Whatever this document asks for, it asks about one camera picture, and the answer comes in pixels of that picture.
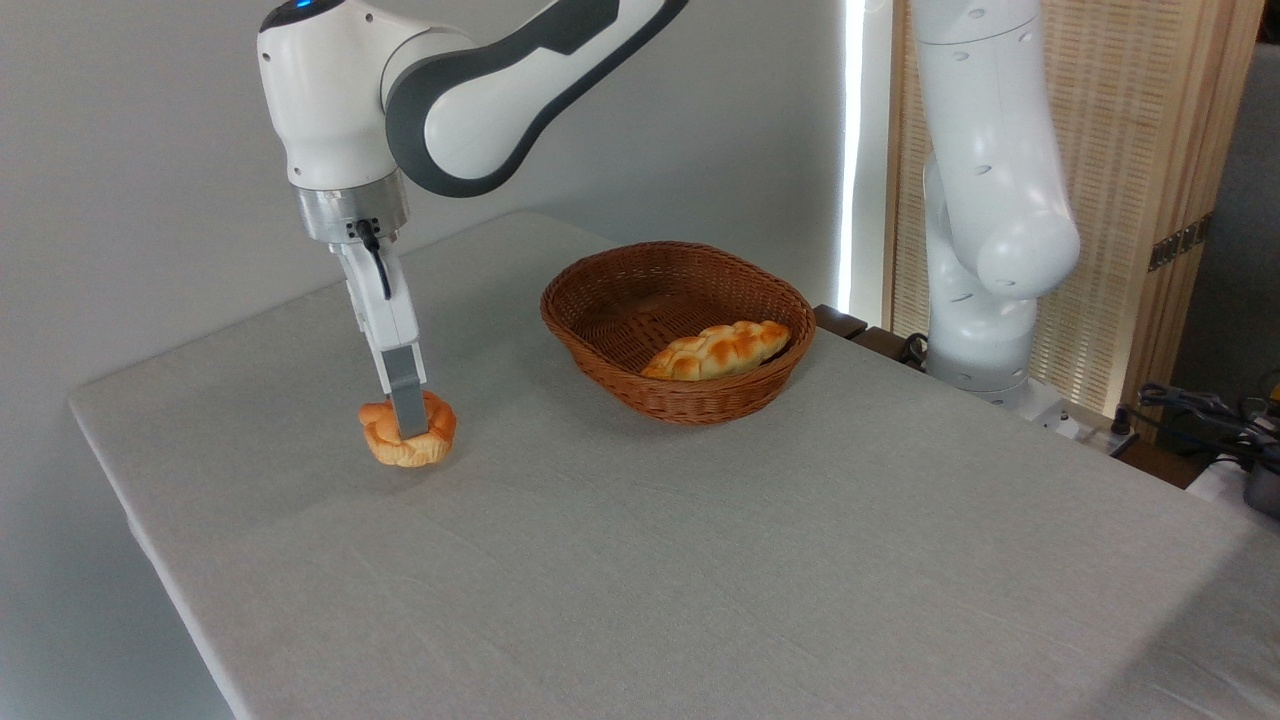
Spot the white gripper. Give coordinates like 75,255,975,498
334,240,431,442

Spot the round golden bread roll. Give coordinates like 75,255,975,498
358,390,458,469

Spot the long braided bread loaf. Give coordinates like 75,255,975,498
641,320,792,383

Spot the gray tablecloth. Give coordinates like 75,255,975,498
68,210,1280,720

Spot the brown wicker basket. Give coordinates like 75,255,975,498
540,241,817,427

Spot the dark brown wooden side table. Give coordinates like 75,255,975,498
813,304,929,373

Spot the metal screen hinge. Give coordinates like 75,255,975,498
1148,214,1215,273

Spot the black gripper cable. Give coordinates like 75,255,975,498
354,218,394,302

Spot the black cable bundle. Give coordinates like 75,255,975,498
1137,382,1280,473

